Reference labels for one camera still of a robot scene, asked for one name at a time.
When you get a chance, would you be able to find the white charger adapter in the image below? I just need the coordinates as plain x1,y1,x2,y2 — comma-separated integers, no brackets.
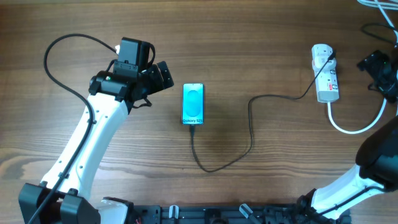
312,54,336,72

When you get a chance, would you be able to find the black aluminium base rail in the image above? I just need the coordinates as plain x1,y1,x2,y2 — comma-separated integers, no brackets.
127,203,352,224

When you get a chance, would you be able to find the white power strip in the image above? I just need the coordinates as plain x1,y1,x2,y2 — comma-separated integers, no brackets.
312,44,340,103

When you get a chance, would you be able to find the black USB charger cable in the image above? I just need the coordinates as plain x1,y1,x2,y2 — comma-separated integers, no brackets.
189,49,338,174

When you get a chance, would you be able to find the blue Samsung Galaxy phone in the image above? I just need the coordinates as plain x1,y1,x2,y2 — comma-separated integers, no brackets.
182,83,205,125

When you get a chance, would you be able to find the white power strip cable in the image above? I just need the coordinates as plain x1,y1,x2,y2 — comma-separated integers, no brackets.
326,0,398,135

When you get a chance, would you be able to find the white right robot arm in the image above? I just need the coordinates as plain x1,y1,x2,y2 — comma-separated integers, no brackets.
297,50,397,223

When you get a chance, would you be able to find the white cable bundle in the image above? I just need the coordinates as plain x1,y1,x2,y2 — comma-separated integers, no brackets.
356,0,398,11

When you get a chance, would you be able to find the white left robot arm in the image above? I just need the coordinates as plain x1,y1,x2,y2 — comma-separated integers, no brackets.
19,37,174,223

